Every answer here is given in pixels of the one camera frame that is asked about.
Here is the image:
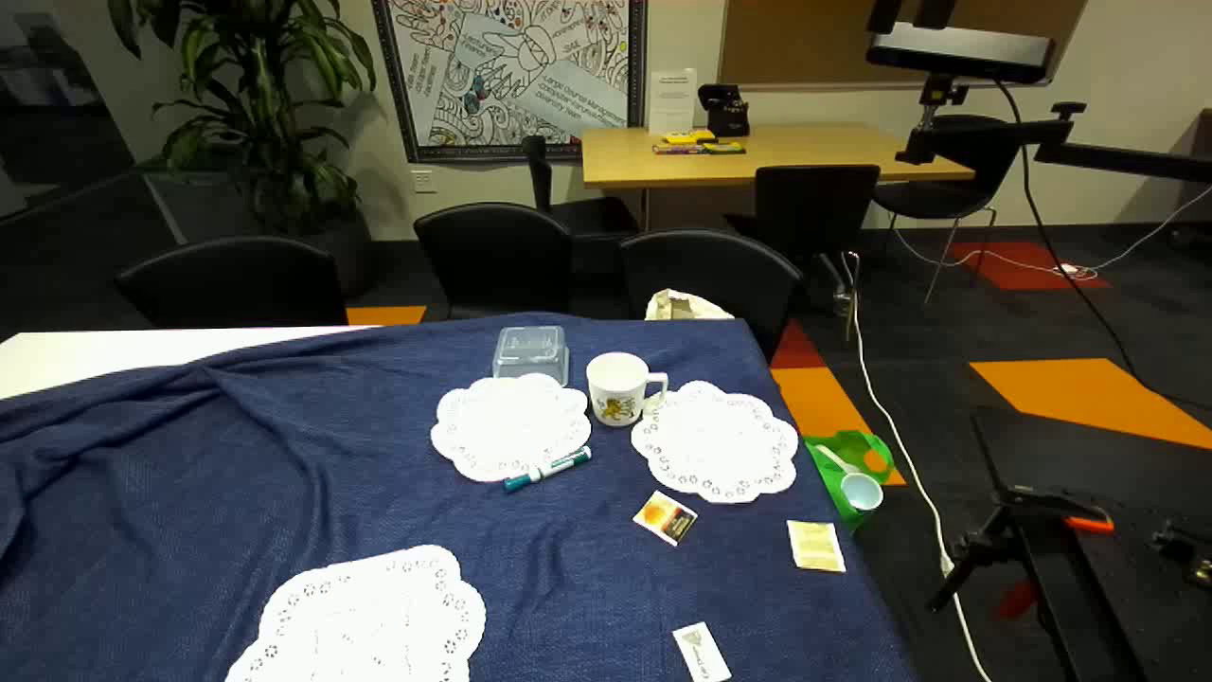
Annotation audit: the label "white printed paper packet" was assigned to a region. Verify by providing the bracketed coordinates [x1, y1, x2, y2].
[669, 618, 734, 682]

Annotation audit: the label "green marker pen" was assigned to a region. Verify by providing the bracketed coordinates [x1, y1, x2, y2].
[498, 444, 593, 496]

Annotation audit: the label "orange black tea packet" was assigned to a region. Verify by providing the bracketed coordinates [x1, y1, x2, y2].
[629, 491, 700, 550]

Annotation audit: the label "black chair with metal legs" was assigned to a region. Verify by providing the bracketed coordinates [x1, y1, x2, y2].
[872, 114, 1022, 307]

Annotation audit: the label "black camera cable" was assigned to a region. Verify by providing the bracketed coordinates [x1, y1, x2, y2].
[996, 78, 1160, 382]

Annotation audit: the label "green plastic bowl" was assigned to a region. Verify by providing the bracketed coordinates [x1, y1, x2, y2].
[801, 427, 897, 522]

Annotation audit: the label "white paper doily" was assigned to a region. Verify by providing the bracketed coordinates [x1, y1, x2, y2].
[426, 373, 593, 485]
[629, 379, 801, 509]
[223, 541, 487, 682]

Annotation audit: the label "grey stereo camera bar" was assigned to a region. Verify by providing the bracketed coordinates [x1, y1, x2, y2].
[864, 19, 1060, 86]

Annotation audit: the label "clear plastic container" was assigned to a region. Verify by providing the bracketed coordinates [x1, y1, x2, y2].
[487, 321, 571, 388]

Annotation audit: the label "black square-back chair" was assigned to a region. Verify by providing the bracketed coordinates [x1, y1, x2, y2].
[751, 165, 882, 272]

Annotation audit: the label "black narrow-back chair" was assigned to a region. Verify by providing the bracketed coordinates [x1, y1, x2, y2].
[523, 133, 638, 239]

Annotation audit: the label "wooden meeting table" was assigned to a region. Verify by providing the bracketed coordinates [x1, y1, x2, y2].
[574, 121, 975, 237]

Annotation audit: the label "black shell chair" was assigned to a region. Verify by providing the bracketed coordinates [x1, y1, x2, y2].
[617, 228, 805, 362]
[112, 233, 352, 331]
[410, 200, 579, 318]

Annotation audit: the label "small black fixture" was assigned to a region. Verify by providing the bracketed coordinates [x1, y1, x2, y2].
[1147, 522, 1212, 600]

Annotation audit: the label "potted green plant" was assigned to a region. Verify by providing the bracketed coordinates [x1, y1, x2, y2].
[104, 0, 383, 305]

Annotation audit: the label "thin white floor cable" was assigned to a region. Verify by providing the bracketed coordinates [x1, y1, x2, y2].
[882, 182, 1212, 283]

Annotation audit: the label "white upright box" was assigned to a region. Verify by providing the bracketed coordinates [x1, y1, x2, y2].
[648, 65, 700, 136]

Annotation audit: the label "cream paper packet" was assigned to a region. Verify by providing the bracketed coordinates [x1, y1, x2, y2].
[783, 516, 847, 579]

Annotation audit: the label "white fabric bundle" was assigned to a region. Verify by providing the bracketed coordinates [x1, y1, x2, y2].
[642, 283, 734, 328]

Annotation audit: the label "brown cork board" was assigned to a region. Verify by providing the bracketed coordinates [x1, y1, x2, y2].
[714, 0, 1089, 93]

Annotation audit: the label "yellow black desk items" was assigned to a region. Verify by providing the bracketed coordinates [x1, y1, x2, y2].
[652, 128, 751, 158]

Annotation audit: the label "light blue plastic scoop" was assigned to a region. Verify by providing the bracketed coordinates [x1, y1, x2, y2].
[812, 441, 886, 516]

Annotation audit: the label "orange handled bar clamp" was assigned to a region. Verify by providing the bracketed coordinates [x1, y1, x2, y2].
[932, 485, 1122, 614]

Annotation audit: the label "black desktop device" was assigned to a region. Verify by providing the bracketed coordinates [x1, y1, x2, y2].
[693, 80, 752, 139]

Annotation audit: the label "thick white floor cable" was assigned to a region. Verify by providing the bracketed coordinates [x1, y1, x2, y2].
[839, 252, 996, 682]

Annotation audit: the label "blue fabric tablecloth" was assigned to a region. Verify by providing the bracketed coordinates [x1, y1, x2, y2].
[0, 311, 919, 682]

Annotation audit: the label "white mug with print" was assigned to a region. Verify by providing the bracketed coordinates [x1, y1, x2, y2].
[581, 350, 669, 432]

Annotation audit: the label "framed doodle poster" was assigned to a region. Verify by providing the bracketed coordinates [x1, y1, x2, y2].
[369, 0, 652, 168]

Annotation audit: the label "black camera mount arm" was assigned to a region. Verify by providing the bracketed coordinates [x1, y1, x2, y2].
[895, 73, 1212, 189]

